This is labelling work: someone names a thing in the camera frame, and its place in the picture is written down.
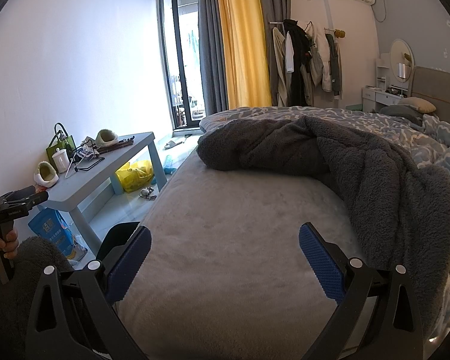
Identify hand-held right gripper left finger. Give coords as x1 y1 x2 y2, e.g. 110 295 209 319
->
24 226 153 360

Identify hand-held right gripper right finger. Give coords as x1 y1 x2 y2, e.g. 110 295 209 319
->
299 222 425 360

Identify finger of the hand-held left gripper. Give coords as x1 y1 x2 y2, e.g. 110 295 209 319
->
2 185 37 200
19 190 50 209

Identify green white fuzzy slipper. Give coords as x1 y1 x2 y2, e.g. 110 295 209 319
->
34 161 60 188
95 128 118 148

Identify blue printed bag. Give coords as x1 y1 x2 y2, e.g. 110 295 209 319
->
28 208 76 262

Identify white lidded cup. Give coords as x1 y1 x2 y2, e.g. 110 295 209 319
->
52 148 70 174

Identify green gift bag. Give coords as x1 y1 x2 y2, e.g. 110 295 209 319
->
46 122 77 162

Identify light blue low table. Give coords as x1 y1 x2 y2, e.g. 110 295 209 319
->
37 131 168 256

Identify yellow plastic bag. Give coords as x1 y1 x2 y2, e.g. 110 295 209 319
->
115 160 155 194

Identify grey bed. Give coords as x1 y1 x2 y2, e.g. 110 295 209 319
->
114 105 450 360

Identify dark brown sticks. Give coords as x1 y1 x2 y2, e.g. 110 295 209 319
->
97 136 136 155

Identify person's grey fleece leg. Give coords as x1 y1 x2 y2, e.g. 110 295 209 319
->
0 235 74 360

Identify grey fleece patterned blanket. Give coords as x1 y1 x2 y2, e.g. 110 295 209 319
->
197 105 450 283

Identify grey pillow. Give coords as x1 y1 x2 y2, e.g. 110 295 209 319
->
378 104 425 119

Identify white vanity table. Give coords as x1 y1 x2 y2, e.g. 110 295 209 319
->
361 84 410 113

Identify beige pillow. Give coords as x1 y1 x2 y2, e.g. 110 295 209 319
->
397 96 438 114

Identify grey vest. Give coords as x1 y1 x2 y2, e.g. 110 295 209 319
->
324 33 344 97

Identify beige coat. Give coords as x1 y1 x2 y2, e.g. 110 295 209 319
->
271 26 290 108

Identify cream jacket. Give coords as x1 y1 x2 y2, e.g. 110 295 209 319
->
303 22 333 93

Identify white desk shelf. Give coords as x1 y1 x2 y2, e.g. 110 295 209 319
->
374 58 393 87

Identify black framed glass door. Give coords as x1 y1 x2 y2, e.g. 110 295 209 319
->
158 0 207 132

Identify white shirt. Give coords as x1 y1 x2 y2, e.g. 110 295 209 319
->
284 31 295 74

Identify grey headboard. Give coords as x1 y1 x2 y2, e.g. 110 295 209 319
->
410 65 450 128

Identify round white mirror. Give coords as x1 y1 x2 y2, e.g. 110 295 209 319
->
389 38 413 83

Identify yellow curtain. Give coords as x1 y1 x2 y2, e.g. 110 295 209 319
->
215 0 273 110

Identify wide grey curtain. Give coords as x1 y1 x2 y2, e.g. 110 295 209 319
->
197 0 230 117

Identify white clothes rack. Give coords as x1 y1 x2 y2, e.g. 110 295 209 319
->
268 18 346 108

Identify narrow grey curtain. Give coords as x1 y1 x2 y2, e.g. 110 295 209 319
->
255 0 292 106

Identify black wire stand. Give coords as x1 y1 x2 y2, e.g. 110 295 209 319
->
71 138 105 172

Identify white power cable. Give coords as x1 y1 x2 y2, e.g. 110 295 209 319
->
371 0 389 23

